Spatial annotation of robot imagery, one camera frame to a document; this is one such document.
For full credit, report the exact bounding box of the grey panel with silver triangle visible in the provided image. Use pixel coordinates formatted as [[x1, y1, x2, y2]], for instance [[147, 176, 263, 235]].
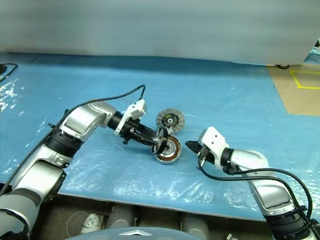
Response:
[[62, 226, 201, 240]]

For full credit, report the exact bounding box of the grey rounded cylinder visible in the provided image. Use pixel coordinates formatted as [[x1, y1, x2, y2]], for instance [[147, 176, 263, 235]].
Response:
[[106, 203, 137, 229], [179, 214, 210, 237]]

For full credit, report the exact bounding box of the white partition panel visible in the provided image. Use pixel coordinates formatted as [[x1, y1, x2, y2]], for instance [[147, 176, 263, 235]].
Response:
[[0, 0, 317, 66]]

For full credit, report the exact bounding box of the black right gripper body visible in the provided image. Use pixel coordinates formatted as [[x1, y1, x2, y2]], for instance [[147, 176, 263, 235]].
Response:
[[198, 144, 216, 164]]

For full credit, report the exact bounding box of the black table cable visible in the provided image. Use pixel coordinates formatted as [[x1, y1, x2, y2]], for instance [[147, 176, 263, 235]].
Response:
[[0, 63, 19, 82]]

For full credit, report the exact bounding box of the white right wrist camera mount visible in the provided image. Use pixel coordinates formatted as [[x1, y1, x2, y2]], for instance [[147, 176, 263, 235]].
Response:
[[198, 126, 230, 171]]

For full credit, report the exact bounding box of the yellow floor tape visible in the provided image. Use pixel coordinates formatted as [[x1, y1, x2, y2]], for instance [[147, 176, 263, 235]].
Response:
[[289, 70, 320, 90]]

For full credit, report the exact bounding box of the round grey motor rotor disc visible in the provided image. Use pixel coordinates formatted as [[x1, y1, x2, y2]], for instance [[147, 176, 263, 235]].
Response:
[[155, 107, 186, 133]]

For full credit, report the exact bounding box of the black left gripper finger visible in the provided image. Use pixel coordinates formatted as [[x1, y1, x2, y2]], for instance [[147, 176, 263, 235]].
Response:
[[138, 124, 161, 141], [130, 134, 158, 147]]

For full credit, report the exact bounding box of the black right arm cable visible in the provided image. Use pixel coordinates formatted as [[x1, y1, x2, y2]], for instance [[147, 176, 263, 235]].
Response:
[[197, 156, 315, 226]]

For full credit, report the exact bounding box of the blue plastic table cover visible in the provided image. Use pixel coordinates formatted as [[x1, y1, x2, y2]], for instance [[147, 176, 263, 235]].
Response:
[[0, 51, 320, 222]]

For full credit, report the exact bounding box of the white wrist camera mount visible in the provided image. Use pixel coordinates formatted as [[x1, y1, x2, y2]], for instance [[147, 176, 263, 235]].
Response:
[[198, 126, 230, 171], [114, 99, 147, 136]]

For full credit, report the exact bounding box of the grey motor housing with stator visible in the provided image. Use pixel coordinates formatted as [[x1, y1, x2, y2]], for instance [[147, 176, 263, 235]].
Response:
[[155, 135, 183, 166]]

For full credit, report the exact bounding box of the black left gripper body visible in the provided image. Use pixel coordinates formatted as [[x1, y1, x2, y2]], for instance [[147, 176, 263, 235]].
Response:
[[120, 118, 144, 145]]

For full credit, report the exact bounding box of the light blue plastic sheet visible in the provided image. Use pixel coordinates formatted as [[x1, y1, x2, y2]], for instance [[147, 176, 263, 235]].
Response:
[[303, 48, 320, 68]]

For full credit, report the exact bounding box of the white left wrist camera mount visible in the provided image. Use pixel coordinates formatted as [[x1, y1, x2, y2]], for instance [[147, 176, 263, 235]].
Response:
[[114, 99, 147, 136]]

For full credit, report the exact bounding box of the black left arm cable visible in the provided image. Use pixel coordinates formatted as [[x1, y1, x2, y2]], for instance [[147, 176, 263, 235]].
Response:
[[0, 84, 147, 195]]

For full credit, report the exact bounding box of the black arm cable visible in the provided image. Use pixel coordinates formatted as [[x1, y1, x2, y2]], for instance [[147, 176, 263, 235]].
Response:
[[197, 156, 315, 226], [0, 84, 147, 195]]

